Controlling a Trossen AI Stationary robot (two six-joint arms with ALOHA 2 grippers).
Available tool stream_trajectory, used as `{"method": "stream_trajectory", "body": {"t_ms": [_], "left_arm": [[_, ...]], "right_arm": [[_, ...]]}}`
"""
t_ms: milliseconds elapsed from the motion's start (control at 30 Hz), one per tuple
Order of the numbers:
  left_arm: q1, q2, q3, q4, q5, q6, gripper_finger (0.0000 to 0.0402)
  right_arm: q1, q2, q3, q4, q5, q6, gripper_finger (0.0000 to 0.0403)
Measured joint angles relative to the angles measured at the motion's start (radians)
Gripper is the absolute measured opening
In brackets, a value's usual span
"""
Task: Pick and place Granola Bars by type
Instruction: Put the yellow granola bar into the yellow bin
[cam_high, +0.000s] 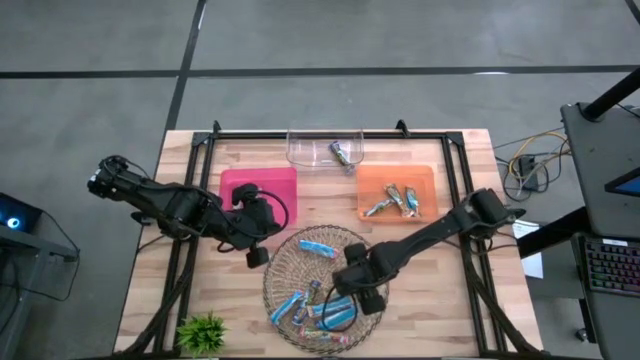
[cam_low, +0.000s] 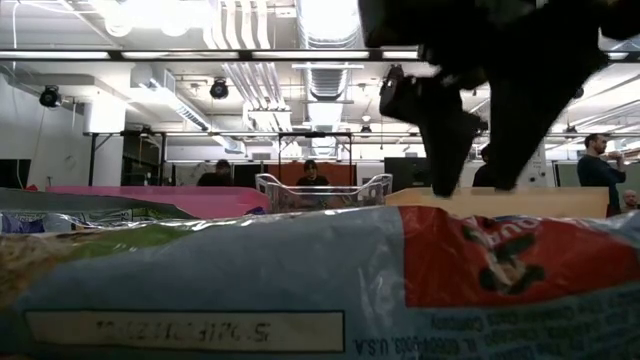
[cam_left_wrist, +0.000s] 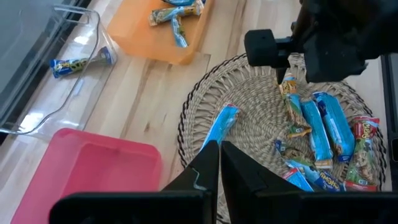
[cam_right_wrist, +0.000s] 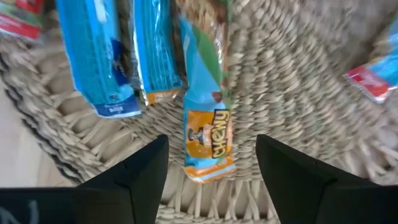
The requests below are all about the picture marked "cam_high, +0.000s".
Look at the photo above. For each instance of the blue orange granola bar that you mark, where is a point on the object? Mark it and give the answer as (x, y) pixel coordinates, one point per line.
(413, 200)

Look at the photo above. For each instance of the dark purple silver granola bar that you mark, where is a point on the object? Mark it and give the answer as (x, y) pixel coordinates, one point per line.
(341, 156)
(307, 300)

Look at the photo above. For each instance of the silver tan granola bar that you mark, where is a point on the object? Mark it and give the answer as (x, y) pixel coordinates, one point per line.
(377, 207)

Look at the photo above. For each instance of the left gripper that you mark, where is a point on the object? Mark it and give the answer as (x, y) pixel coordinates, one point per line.
(257, 257)

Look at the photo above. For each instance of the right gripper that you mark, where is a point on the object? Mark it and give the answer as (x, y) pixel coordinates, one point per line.
(372, 304)

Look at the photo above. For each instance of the grey metal stand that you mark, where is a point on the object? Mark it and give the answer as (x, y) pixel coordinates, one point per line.
(50, 248)

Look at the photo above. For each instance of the clear plastic bin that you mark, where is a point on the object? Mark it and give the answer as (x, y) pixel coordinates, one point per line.
(305, 150)

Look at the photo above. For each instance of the backlit computer keyboard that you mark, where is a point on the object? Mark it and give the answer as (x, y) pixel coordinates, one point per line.
(612, 267)

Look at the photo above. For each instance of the white paper sheet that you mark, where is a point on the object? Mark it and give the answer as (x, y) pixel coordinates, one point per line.
(534, 265)

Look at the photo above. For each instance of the yellow green granola bar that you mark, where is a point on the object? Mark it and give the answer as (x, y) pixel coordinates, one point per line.
(396, 199)

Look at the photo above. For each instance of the small green artificial plant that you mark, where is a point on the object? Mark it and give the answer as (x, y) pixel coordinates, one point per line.
(202, 334)

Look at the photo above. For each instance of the black slanted pole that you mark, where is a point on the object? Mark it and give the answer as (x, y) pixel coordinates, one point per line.
(610, 95)

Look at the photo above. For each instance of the black computer with blue light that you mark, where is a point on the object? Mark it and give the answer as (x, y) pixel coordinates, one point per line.
(20, 215)

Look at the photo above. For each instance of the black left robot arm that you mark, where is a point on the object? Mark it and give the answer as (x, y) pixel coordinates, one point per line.
(175, 205)

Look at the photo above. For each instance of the black cart leg bar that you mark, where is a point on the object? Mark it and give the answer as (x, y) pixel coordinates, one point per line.
(550, 235)

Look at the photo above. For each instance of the round woven wicker basket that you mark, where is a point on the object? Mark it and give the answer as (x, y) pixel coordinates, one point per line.
(290, 260)

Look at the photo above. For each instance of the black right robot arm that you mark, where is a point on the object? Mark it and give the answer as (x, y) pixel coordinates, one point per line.
(425, 234)

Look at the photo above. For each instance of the black power adapter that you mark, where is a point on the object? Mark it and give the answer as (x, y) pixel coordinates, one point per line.
(527, 167)

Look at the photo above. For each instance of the red logo Chewy granola bar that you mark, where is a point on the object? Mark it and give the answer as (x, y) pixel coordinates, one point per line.
(320, 336)

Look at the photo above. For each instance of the pink plastic tray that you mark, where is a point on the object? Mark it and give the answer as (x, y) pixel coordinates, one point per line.
(270, 177)

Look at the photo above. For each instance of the black caster wheel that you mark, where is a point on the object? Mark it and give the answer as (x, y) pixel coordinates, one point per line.
(581, 335)

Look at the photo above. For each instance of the dark grey cart top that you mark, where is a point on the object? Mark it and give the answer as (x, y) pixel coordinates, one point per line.
(620, 145)

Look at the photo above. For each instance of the tablet with blue screen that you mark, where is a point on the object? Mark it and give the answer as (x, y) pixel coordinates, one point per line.
(627, 186)

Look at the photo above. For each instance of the grey desk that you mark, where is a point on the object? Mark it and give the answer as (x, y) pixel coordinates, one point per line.
(615, 325)

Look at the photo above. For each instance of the black metal table frame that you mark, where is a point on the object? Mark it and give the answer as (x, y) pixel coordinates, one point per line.
(240, 135)

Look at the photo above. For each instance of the orange plastic tray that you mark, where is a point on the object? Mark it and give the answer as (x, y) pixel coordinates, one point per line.
(375, 180)

